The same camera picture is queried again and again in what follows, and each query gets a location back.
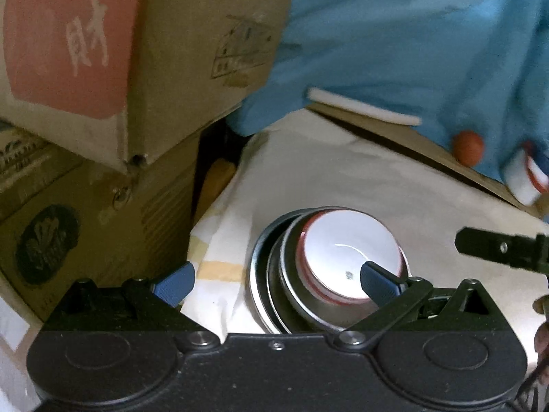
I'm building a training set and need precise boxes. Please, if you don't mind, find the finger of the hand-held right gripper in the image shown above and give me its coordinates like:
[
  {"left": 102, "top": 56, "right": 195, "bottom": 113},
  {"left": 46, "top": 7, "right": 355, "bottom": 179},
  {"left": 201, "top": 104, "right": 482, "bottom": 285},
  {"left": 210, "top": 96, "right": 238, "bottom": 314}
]
[{"left": 455, "top": 227, "right": 549, "bottom": 274}]

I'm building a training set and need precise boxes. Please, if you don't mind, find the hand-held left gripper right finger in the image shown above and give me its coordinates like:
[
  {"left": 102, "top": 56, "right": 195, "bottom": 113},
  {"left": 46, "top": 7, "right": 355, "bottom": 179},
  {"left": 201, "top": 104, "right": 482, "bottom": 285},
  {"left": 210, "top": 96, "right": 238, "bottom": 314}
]
[{"left": 337, "top": 261, "right": 509, "bottom": 353}]

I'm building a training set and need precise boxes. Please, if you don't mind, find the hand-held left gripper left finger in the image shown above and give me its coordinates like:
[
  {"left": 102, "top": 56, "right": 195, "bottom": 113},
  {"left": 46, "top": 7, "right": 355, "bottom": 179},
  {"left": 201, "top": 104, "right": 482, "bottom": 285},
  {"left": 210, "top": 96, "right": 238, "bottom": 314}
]
[{"left": 45, "top": 262, "right": 220, "bottom": 353}]

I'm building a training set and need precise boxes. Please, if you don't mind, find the steel bowl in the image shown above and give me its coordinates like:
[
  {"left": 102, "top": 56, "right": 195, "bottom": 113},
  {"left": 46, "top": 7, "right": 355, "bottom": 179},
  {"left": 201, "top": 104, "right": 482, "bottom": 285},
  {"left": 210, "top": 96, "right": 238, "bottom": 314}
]
[{"left": 278, "top": 211, "right": 410, "bottom": 333}]

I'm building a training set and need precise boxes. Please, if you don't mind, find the large steel plate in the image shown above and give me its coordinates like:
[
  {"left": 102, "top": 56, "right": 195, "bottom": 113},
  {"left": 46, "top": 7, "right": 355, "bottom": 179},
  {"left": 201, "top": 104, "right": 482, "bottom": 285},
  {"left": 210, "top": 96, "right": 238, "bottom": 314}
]
[{"left": 249, "top": 208, "right": 327, "bottom": 335}]

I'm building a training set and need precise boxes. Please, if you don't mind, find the medium steel plate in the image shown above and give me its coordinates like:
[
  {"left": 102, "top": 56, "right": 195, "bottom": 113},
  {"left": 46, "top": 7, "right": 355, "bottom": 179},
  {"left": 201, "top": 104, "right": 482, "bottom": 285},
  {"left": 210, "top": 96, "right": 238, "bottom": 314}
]
[{"left": 265, "top": 215, "right": 301, "bottom": 335}]

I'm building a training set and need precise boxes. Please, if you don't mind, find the person's right hand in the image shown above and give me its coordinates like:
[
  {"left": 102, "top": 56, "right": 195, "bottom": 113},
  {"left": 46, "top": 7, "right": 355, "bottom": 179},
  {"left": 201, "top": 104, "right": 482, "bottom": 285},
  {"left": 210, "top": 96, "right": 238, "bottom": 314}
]
[{"left": 532, "top": 298, "right": 549, "bottom": 370}]

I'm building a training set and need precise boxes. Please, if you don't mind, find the cardboard box with dark emblem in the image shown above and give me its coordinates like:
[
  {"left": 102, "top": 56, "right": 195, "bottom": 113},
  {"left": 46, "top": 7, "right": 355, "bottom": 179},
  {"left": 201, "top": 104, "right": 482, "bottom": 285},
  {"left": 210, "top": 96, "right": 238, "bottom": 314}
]
[{"left": 0, "top": 124, "right": 202, "bottom": 322}]

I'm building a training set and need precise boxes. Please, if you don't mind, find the red ball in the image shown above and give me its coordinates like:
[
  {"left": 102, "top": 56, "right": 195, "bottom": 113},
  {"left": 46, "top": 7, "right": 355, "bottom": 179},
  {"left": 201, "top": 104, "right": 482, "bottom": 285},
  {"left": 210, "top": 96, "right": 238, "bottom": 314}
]
[{"left": 454, "top": 131, "right": 485, "bottom": 167}]

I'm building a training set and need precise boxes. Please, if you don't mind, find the white table cloth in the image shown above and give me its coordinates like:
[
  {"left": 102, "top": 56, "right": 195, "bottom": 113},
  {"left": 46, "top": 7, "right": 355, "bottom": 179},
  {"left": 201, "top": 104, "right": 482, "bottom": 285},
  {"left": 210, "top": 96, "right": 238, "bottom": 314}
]
[{"left": 180, "top": 109, "right": 549, "bottom": 353}]

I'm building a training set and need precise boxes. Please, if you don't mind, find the orange wooden part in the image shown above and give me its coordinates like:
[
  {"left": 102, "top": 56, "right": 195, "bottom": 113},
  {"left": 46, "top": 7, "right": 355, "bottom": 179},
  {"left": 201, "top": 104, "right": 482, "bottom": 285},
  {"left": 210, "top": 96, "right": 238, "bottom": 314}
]
[{"left": 201, "top": 159, "right": 237, "bottom": 213}]

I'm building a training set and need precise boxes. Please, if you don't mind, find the cardboard box with white label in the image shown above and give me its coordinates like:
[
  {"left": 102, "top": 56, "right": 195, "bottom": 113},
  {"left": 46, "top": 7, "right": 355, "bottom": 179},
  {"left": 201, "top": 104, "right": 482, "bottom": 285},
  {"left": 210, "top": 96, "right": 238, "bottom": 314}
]
[{"left": 0, "top": 296, "right": 44, "bottom": 412}]

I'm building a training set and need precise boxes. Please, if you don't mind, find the white stick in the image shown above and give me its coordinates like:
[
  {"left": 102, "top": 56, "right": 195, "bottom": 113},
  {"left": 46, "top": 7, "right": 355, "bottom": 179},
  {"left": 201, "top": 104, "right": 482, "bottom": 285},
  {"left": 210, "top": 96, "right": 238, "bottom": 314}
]
[{"left": 308, "top": 87, "right": 422, "bottom": 126}]

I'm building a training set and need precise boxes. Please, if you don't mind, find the light blue cloth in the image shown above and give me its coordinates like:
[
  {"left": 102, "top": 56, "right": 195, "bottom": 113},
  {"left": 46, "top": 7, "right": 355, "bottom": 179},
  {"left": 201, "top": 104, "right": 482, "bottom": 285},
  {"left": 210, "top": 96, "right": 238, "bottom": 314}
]
[{"left": 227, "top": 0, "right": 549, "bottom": 190}]

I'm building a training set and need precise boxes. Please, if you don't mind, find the cardboard box with red print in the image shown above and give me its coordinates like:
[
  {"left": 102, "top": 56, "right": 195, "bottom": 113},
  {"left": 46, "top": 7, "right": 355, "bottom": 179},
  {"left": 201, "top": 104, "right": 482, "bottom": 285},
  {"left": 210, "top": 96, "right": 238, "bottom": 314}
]
[{"left": 0, "top": 0, "right": 303, "bottom": 176}]

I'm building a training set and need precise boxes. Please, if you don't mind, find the white bottle with red strap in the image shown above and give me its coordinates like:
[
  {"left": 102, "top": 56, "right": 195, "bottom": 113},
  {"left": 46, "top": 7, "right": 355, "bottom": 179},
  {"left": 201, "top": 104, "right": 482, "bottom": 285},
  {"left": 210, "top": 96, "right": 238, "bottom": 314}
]
[{"left": 503, "top": 142, "right": 549, "bottom": 205}]

